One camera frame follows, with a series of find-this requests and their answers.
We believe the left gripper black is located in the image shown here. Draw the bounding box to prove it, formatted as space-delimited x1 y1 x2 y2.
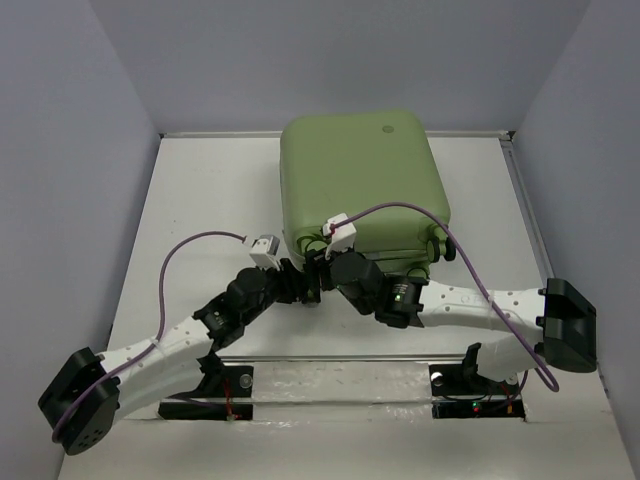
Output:
240 257 310 325

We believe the green suitcase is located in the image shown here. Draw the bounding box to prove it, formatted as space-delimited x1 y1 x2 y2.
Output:
279 110 457 273

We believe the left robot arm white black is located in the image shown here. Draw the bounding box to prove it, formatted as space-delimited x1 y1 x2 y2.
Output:
38 259 320 456

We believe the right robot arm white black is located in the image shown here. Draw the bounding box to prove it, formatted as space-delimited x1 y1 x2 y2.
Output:
303 250 598 392

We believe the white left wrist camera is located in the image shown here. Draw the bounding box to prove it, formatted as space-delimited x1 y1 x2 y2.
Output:
243 234 281 270

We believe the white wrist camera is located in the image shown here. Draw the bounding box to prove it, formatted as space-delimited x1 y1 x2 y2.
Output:
243 234 281 270
321 213 357 260

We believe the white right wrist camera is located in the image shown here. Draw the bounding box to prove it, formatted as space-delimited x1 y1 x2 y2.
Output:
321 213 357 260

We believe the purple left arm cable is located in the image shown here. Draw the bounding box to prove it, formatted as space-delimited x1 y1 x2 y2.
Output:
51 230 249 445

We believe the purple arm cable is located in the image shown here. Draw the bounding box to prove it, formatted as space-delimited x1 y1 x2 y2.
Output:
51 230 249 445
329 201 560 415

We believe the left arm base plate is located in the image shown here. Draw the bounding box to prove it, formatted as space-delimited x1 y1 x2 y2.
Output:
157 364 254 421

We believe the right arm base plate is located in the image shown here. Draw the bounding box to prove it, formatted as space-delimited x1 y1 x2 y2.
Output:
429 364 526 420

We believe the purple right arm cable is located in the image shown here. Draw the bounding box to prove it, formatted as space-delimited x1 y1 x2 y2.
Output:
329 201 560 415

